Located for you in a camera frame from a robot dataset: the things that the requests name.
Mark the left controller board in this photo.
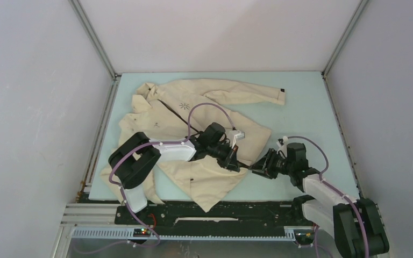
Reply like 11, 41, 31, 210
132, 228, 152, 238

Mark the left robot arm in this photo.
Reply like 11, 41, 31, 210
108, 123, 245, 224

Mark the light blue table mat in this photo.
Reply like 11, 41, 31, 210
89, 71, 359, 200

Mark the controller board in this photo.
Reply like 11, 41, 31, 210
132, 228, 152, 238
294, 232, 315, 246

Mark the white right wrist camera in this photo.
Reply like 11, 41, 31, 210
277, 136, 289, 148

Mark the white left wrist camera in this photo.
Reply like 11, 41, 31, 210
226, 130, 245, 147

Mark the aluminium frame rail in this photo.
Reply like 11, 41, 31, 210
51, 203, 386, 258

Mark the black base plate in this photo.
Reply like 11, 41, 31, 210
114, 201, 314, 238

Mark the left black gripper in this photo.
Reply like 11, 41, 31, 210
207, 141, 240, 173

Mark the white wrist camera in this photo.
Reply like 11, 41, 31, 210
226, 130, 245, 147
277, 136, 289, 148

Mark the beige zip jacket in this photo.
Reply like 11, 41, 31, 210
118, 79, 286, 212

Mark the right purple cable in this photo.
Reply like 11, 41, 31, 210
286, 135, 371, 258

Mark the right controller board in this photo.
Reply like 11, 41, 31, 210
294, 232, 315, 246

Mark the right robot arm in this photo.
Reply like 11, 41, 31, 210
250, 142, 390, 257

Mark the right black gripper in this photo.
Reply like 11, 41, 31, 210
248, 148, 294, 179

